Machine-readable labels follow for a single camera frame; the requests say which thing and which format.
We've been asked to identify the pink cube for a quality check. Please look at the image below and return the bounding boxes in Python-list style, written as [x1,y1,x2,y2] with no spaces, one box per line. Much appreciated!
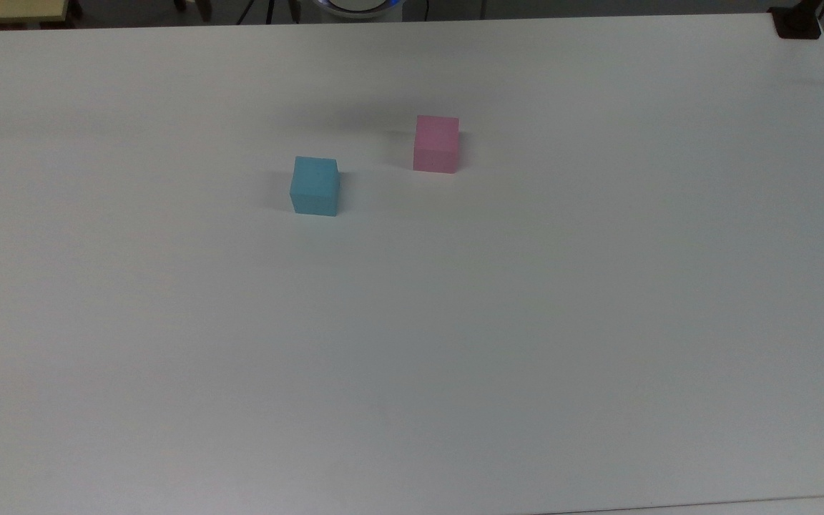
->
[413,115,460,175]

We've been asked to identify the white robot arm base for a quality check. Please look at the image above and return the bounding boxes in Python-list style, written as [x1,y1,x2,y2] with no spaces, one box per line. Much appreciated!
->
[310,0,406,21]

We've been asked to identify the black table clamp mount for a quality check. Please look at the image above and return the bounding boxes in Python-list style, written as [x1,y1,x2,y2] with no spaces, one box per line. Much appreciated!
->
[769,0,824,40]

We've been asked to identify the blue cube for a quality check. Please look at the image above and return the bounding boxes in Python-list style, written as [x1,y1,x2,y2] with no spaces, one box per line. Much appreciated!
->
[290,156,340,217]

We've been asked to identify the yellow wooden table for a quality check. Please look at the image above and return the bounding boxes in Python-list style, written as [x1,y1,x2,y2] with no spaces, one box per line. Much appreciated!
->
[0,0,70,28]

